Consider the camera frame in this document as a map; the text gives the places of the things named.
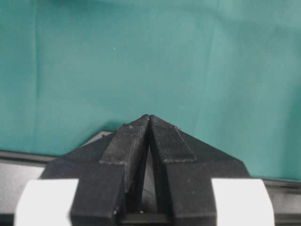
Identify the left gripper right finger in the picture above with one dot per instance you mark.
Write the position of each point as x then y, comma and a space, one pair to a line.
183, 168

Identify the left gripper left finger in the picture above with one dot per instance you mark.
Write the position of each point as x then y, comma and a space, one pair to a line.
110, 172

